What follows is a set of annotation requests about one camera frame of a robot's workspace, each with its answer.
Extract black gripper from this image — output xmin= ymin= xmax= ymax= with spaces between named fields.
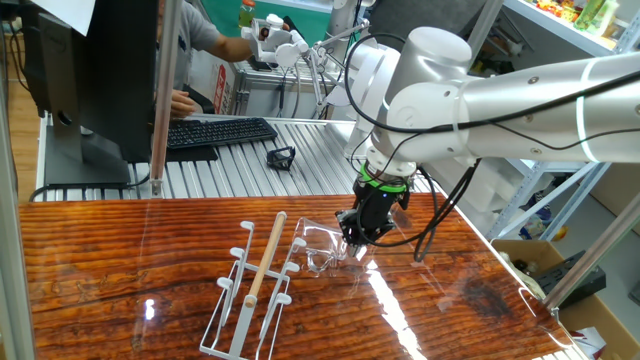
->
xmin=335 ymin=179 xmax=412 ymax=259

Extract clear glass cup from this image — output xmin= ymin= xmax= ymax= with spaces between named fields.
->
xmin=292 ymin=216 xmax=351 ymax=275

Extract person left forearm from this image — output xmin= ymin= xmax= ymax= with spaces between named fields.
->
xmin=207 ymin=34 xmax=256 ymax=64

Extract white metal shelf rack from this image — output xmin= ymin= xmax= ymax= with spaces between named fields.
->
xmin=484 ymin=0 xmax=640 ymax=242

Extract person right hand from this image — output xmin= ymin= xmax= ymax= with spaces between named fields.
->
xmin=169 ymin=89 xmax=198 ymax=120

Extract small black clip object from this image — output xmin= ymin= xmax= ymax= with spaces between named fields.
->
xmin=265 ymin=145 xmax=296 ymax=172

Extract white foam packing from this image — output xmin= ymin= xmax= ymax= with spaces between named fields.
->
xmin=429 ymin=159 xmax=514 ymax=236

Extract brown cardboard box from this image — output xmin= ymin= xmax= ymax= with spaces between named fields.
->
xmin=492 ymin=238 xmax=640 ymax=360

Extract blue plastic bag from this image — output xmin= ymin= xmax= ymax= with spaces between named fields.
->
xmin=519 ymin=207 xmax=554 ymax=240

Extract silver metal case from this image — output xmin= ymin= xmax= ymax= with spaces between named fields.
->
xmin=233 ymin=67 xmax=324 ymax=119

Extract black computer keyboard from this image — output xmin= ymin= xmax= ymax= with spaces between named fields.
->
xmin=166 ymin=117 xmax=279 ymax=151

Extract black desk pad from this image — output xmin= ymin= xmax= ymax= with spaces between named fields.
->
xmin=164 ymin=144 xmax=220 ymax=164

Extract white haptic controller device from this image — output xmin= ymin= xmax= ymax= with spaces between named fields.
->
xmin=241 ymin=13 xmax=374 ymax=119

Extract white carton red print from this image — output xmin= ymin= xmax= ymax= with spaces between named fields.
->
xmin=192 ymin=49 xmax=236 ymax=116

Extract black plastic device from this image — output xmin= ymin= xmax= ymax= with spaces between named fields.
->
xmin=537 ymin=249 xmax=607 ymax=309

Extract grey metal pillar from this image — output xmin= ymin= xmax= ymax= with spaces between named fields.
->
xmin=327 ymin=0 xmax=362 ymax=49

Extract wood grain table mat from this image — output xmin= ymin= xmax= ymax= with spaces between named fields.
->
xmin=18 ymin=192 xmax=577 ymax=360

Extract dark grey panel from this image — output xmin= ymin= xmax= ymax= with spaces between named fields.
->
xmin=367 ymin=0 xmax=489 ymax=51

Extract green drink bottle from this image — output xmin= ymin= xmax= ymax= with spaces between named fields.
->
xmin=237 ymin=0 xmax=257 ymax=30

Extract seated person grey shirt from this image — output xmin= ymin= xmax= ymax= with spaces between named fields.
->
xmin=157 ymin=0 xmax=221 ymax=94

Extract green backdrop board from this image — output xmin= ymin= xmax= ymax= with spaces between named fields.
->
xmin=199 ymin=0 xmax=332 ymax=51

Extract black computer monitor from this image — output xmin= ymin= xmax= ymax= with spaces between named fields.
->
xmin=19 ymin=0 xmax=159 ymax=190

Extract colourful toys pile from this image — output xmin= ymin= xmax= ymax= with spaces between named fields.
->
xmin=537 ymin=0 xmax=576 ymax=19

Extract green plastic bottles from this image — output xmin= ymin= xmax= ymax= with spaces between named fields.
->
xmin=574 ymin=0 xmax=621 ymax=37

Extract white paper sheet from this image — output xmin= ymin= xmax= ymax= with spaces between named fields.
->
xmin=29 ymin=0 xmax=97 ymax=37

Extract white wire cup rack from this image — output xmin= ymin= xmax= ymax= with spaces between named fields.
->
xmin=198 ymin=210 xmax=308 ymax=360

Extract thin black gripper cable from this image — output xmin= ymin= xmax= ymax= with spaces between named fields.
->
xmin=413 ymin=159 xmax=482 ymax=264

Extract black monitor power cable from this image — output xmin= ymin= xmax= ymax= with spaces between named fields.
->
xmin=28 ymin=172 xmax=152 ymax=202

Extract aluminium frame post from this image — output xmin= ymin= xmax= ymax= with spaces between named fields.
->
xmin=0 ymin=84 xmax=37 ymax=360
xmin=149 ymin=0 xmax=184 ymax=199
xmin=542 ymin=192 xmax=640 ymax=314

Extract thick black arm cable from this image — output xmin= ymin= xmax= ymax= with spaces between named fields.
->
xmin=343 ymin=32 xmax=640 ymax=136

